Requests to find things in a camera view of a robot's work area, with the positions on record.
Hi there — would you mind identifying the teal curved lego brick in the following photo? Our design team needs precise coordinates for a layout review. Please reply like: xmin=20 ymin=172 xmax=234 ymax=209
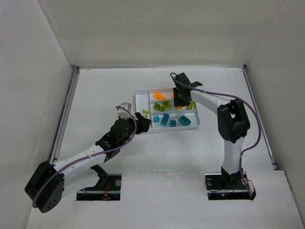
xmin=153 ymin=116 xmax=160 ymax=123

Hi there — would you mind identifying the long teal lego brick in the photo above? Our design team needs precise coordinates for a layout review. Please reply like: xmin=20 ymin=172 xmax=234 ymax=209
xmin=161 ymin=114 xmax=170 ymax=126

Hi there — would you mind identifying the teal sloped lego brick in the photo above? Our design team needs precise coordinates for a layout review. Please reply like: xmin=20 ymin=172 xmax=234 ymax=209
xmin=178 ymin=115 xmax=191 ymax=126

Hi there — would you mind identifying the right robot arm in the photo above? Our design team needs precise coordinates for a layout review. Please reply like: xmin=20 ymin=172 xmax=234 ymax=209
xmin=170 ymin=73 xmax=250 ymax=184

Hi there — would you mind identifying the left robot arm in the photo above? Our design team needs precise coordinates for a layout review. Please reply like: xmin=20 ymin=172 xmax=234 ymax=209
xmin=24 ymin=112 xmax=152 ymax=213

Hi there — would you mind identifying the small green lego cluster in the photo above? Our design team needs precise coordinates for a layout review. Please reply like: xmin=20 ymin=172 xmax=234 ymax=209
xmin=143 ymin=111 xmax=149 ymax=118

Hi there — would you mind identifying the green studded lego brick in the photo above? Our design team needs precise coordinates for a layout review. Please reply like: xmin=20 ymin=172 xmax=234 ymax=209
xmin=186 ymin=101 xmax=195 ymax=110

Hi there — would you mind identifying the green curved lego brick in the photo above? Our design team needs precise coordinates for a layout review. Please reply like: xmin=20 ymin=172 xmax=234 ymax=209
xmin=163 ymin=101 xmax=172 ymax=108

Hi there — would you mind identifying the orange arch lego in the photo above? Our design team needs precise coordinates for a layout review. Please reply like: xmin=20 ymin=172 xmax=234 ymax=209
xmin=153 ymin=92 xmax=162 ymax=100

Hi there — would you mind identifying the white compartment tray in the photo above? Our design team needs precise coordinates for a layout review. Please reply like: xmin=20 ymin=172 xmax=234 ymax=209
xmin=135 ymin=88 xmax=200 ymax=134

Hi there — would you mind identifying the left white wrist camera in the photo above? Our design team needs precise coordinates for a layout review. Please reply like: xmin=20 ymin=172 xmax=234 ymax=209
xmin=116 ymin=103 xmax=132 ymax=119

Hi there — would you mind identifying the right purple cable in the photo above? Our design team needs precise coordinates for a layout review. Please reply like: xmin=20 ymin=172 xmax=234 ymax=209
xmin=169 ymin=73 xmax=262 ymax=198

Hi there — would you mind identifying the purple cable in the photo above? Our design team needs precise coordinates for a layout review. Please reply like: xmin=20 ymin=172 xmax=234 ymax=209
xmin=32 ymin=106 xmax=138 ymax=208
xmin=169 ymin=73 xmax=262 ymax=198

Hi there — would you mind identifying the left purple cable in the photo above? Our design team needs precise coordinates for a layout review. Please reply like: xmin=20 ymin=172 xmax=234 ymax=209
xmin=32 ymin=106 xmax=138 ymax=208

